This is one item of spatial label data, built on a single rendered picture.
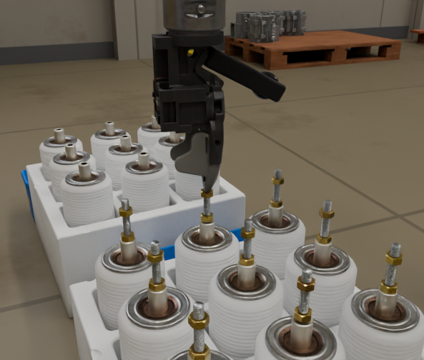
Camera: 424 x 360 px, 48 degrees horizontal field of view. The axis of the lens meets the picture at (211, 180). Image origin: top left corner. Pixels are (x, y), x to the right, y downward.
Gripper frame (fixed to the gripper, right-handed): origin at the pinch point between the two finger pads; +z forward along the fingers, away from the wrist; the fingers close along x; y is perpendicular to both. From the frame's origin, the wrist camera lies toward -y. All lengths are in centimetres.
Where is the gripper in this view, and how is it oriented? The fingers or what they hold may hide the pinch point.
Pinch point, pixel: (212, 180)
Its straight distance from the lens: 66.8
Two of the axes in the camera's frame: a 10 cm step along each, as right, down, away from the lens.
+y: -9.8, 0.9, -2.0
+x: 2.2, 3.9, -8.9
